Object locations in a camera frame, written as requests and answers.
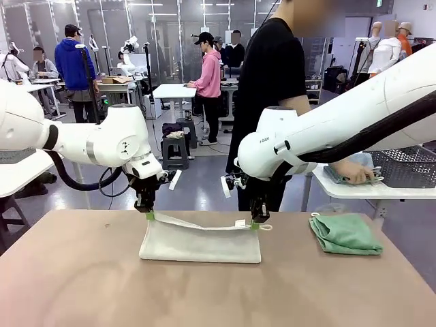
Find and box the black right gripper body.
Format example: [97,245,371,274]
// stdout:
[250,178,273,205]

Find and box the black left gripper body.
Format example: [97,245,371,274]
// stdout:
[128,174,161,205]

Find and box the white terry towel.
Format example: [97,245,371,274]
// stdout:
[138,211,273,264]

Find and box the blue-grey terry towel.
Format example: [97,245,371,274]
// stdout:
[347,153,374,168]

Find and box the grey plastic lattice basket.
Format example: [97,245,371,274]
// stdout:
[362,144,436,189]
[0,148,37,164]

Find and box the person's right hand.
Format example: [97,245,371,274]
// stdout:
[335,159,375,184]

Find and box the grey plastic step stool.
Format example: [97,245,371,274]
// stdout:
[176,117,198,150]
[161,134,190,171]

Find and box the dark purple garment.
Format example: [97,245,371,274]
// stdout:
[161,122,185,137]

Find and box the white side table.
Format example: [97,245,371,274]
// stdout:
[0,149,91,209]
[301,163,436,222]

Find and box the dark bundle on floor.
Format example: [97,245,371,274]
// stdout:
[15,172,57,199]

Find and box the white background desk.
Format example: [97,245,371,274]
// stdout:
[20,83,65,122]
[152,83,198,123]
[59,80,140,110]

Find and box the open cardboard box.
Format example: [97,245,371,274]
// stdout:
[101,75,132,85]

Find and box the white shoe rack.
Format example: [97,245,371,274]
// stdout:
[305,78,323,105]

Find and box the person in black t-shirt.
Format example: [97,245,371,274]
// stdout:
[226,0,375,212]

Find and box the person in pink hoodie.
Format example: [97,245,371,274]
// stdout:
[186,32,222,146]

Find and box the black metal stand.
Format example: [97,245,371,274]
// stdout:
[0,196,31,255]

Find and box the person in black jacket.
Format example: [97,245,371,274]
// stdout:
[223,29,246,69]

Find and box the person in blue hoodie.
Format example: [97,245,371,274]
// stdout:
[54,23,99,123]

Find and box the seated person in grey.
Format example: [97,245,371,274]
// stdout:
[29,46,59,81]

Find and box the mannequin with orange trousers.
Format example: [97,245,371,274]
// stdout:
[367,20,403,78]

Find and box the mannequin with black trousers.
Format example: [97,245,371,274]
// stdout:
[354,22,382,82]

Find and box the mannequin with orange shirt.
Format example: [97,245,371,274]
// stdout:
[396,21,414,57]

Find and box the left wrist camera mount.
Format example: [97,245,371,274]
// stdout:
[155,169,183,191]

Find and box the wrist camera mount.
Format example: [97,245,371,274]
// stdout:
[220,172,247,199]
[155,169,183,191]

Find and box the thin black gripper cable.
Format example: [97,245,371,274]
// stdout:
[98,166,132,198]

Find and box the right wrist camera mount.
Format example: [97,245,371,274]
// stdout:
[220,172,247,199]

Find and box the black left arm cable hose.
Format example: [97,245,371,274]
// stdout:
[47,124,123,190]

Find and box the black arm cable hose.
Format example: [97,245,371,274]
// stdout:
[47,124,123,190]
[299,90,436,164]

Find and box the black camera tripod pole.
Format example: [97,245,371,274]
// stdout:
[142,42,155,103]
[74,43,102,125]

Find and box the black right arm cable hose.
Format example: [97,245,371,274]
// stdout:
[299,90,436,164]

